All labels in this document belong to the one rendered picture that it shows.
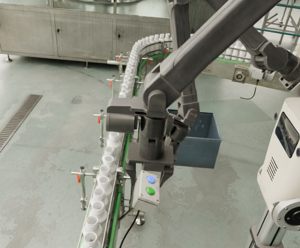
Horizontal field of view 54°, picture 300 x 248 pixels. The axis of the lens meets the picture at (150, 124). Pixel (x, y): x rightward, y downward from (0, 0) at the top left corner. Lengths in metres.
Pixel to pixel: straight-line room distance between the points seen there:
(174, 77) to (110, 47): 4.15
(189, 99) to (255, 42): 0.28
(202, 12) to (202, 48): 5.94
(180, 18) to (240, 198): 2.11
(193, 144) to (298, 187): 0.86
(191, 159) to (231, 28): 1.33
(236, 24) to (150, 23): 4.00
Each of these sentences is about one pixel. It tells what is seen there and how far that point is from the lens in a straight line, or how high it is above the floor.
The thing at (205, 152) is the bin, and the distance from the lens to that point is 1.76.
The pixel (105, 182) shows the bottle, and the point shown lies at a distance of 1.09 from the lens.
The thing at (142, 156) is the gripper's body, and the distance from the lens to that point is 0.64.
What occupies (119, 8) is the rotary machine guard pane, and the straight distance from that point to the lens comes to 4.52.
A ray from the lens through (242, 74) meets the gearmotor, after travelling 2.71.
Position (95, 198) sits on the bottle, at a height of 1.15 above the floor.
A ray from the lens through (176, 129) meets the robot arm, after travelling 0.97.
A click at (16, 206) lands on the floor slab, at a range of 2.64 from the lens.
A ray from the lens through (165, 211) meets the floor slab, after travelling 2.52.
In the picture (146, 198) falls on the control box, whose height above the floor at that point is 1.11.
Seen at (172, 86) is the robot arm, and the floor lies 1.67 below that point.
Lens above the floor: 1.90
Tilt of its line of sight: 33 degrees down
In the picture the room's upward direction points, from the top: 5 degrees clockwise
